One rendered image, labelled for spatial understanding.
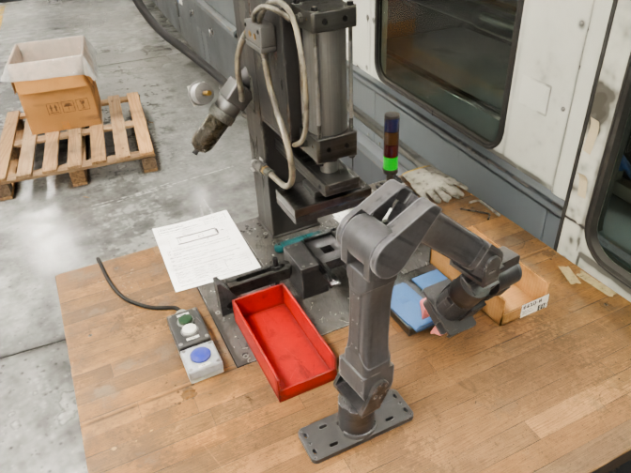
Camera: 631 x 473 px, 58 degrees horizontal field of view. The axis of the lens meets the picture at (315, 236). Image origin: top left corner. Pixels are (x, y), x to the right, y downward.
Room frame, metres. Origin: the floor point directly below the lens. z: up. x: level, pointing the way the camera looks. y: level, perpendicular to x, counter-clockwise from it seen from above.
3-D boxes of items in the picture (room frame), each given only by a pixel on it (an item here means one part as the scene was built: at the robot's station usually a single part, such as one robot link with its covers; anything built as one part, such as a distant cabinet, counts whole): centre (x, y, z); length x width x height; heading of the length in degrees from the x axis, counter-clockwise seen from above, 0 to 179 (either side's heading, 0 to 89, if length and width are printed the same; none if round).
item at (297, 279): (1.06, -0.04, 0.94); 0.20 x 0.10 x 0.07; 114
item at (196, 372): (0.79, 0.24, 0.90); 0.07 x 0.07 x 0.06; 24
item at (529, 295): (0.99, -0.38, 0.93); 0.25 x 0.13 x 0.08; 24
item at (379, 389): (0.63, -0.06, 1.00); 0.09 x 0.06 x 0.06; 31
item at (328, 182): (1.12, 0.01, 1.22); 0.26 x 0.18 x 0.30; 24
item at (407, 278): (0.95, -0.23, 0.91); 0.17 x 0.16 x 0.02; 114
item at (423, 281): (0.94, -0.28, 0.93); 0.15 x 0.07 x 0.03; 26
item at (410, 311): (0.90, -0.20, 0.93); 0.15 x 0.07 x 0.03; 28
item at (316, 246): (1.06, -0.04, 0.98); 0.20 x 0.10 x 0.01; 114
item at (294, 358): (0.83, 0.08, 0.93); 0.25 x 0.12 x 0.06; 24
